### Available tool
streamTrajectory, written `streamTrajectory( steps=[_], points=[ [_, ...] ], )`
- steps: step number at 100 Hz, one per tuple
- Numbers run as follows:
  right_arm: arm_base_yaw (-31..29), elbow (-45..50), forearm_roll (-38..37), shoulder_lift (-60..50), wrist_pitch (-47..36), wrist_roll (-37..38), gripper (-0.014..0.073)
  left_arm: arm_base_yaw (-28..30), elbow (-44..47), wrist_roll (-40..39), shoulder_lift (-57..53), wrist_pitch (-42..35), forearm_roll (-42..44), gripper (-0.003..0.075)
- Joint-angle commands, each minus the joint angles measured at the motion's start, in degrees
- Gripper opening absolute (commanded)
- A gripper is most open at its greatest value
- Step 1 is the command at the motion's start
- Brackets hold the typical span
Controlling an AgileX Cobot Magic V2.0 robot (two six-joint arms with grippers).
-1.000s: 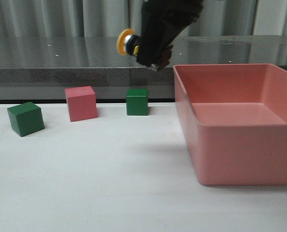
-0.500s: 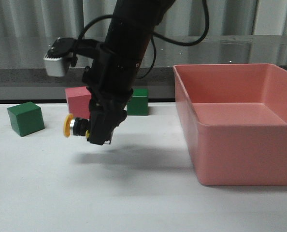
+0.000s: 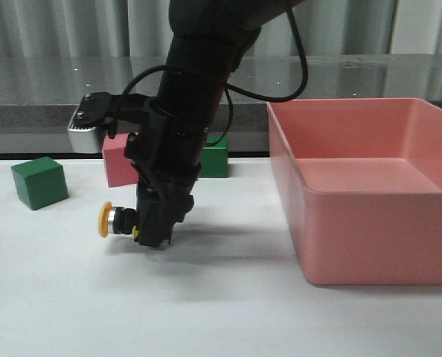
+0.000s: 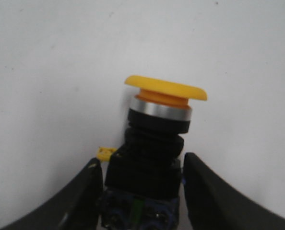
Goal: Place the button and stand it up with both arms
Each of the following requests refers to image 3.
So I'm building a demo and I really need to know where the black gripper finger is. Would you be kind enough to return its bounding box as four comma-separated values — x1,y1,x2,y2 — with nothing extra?
135,181,169,248
164,185,194,244

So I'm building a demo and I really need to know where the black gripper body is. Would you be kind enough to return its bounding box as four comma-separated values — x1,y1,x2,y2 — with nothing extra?
124,98,210,193

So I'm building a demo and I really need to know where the yellow push button switch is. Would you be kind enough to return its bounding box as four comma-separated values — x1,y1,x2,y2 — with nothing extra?
97,202,139,240

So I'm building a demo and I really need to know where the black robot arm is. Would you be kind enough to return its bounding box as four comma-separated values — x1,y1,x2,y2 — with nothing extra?
125,1,294,247

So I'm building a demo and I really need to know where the green cube middle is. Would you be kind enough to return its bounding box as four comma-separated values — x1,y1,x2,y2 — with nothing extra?
199,138,228,178

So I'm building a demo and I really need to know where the green cube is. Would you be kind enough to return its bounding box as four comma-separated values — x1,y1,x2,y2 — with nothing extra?
199,138,228,178
11,156,69,210

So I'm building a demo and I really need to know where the pink cube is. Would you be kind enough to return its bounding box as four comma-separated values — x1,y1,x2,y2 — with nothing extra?
102,133,138,187

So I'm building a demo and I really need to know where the green cube far left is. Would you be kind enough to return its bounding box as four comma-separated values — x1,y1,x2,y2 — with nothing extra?
11,156,69,210

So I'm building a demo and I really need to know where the grey stone counter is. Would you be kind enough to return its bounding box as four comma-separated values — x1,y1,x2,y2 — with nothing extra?
0,54,442,158

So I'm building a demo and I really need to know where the pink plastic bin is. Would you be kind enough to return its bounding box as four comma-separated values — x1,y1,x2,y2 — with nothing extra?
267,98,442,285

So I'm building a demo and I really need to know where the grey curtain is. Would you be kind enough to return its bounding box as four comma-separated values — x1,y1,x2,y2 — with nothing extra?
0,1,442,57

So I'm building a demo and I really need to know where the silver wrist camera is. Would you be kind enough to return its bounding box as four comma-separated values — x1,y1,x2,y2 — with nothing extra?
67,92,112,154

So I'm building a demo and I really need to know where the black cable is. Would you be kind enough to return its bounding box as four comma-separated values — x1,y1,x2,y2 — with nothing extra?
111,7,309,149

